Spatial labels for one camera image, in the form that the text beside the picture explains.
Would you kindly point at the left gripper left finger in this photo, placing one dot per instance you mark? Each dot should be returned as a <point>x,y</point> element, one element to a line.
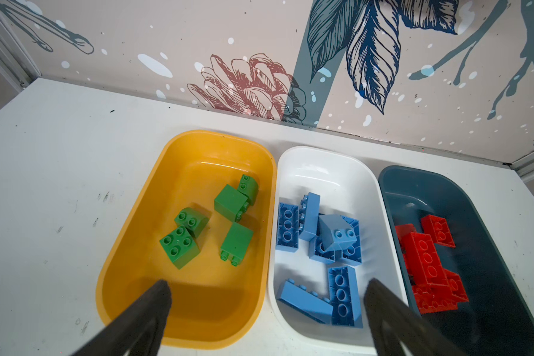
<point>138,330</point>

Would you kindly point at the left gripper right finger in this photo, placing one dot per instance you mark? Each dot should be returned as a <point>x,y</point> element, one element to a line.
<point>397,330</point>

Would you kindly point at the light blue lego brick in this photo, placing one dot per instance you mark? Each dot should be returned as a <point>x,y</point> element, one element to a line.
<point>308,216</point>
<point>310,304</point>

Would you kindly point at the red lego brick bottom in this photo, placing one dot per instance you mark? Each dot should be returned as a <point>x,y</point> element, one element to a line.
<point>438,229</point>

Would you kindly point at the small light blue lego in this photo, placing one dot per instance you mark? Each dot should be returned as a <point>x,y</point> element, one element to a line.
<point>335,233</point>

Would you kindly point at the dark teal plastic bin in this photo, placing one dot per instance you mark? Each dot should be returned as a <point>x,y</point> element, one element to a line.
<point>496,319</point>

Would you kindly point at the green lego brick top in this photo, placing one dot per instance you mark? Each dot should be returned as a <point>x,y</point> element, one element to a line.
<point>192,220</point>

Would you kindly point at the yellow plastic bin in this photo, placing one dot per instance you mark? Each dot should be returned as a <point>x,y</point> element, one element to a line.
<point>214,303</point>

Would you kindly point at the white plastic bin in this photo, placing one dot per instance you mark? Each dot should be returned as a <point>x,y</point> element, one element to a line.
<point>348,188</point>

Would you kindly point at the small green lego brick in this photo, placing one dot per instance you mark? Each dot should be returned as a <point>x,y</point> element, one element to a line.
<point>249,187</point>

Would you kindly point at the red square lego brick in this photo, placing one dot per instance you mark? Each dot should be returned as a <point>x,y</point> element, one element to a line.
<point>402,230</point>

